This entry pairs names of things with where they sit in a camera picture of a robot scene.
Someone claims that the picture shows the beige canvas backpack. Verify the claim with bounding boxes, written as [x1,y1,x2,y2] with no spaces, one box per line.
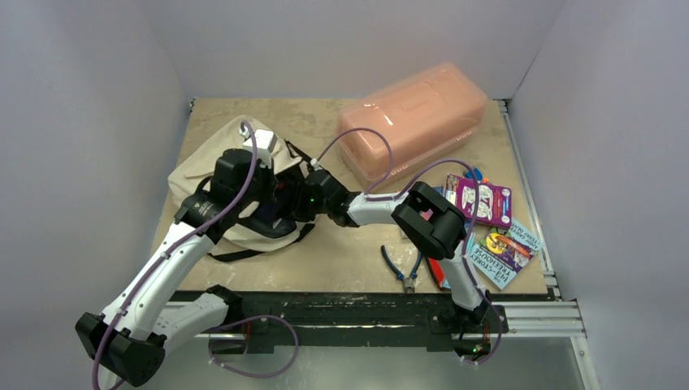
[167,115,316,263]

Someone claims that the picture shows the dark blue shiny book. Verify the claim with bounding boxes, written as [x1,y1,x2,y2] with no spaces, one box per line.
[249,181,297,236]

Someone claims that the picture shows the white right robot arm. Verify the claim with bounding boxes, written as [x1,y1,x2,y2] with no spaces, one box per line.
[291,169,491,331]

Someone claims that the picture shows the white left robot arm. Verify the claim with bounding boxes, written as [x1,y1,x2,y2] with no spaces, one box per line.
[76,146,276,389]

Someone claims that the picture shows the translucent pink plastic box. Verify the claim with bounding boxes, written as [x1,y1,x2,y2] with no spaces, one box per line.
[336,63,488,189]

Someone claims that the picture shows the orange blue small item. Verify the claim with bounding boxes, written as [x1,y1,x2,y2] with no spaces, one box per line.
[463,167,488,183]

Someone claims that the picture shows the purple comic book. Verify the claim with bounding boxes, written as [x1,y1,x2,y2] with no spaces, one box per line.
[444,174,513,230]

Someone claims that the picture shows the light blue treehouse book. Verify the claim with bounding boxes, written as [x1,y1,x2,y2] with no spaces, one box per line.
[468,219,544,291]

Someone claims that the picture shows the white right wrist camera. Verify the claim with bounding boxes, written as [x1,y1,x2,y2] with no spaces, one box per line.
[308,158,323,172]

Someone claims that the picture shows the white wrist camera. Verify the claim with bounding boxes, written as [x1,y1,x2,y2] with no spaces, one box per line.
[242,129,278,167]
[308,158,323,172]

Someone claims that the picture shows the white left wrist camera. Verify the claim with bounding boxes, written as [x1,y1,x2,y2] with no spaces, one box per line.
[242,129,278,167]

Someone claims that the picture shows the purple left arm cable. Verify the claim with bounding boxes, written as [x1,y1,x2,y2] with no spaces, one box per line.
[91,119,259,390]

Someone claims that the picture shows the blue handled pliers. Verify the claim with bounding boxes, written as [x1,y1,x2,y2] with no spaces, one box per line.
[380,245,425,294]

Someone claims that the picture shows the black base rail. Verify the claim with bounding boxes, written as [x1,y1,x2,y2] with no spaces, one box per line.
[217,291,509,356]

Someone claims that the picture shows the red handled cutter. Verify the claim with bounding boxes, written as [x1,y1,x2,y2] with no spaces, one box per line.
[425,258,450,291]

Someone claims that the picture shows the aluminium frame rail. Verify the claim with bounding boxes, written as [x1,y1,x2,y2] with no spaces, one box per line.
[496,100,586,337]

